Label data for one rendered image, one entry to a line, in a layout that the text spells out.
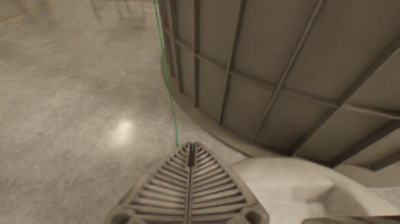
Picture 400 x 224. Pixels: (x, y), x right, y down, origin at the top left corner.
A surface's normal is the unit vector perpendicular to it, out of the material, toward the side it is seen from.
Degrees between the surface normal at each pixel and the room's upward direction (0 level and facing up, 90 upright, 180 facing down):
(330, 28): 90
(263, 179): 0
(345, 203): 73
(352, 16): 90
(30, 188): 0
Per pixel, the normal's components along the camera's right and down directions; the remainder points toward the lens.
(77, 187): 0.02, -0.71
